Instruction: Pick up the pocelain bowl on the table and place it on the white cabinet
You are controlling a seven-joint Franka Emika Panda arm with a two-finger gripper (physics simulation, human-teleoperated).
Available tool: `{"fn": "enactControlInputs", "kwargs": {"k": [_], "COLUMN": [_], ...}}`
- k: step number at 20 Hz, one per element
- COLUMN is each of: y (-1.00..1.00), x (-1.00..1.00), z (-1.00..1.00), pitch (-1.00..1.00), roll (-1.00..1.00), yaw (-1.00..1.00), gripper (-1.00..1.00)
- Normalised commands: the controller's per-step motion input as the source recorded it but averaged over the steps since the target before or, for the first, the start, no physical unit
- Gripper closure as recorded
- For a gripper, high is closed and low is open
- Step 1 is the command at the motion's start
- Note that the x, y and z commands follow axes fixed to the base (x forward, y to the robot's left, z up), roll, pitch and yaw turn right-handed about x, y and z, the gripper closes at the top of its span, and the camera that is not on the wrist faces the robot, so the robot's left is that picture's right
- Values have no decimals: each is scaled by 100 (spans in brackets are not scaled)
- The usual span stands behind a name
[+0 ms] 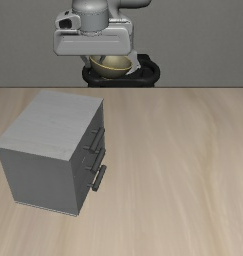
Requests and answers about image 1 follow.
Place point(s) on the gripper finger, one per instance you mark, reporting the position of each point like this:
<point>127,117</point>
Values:
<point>135,63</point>
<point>86,61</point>

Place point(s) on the grey cabinet with drawers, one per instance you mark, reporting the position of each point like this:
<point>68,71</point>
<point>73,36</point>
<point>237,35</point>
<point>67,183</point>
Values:
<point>49,133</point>

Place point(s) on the cream porcelain bowl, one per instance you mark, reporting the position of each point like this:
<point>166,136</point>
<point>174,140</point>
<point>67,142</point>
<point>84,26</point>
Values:
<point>111,68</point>

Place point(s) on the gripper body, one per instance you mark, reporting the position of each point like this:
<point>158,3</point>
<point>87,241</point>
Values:
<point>93,43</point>

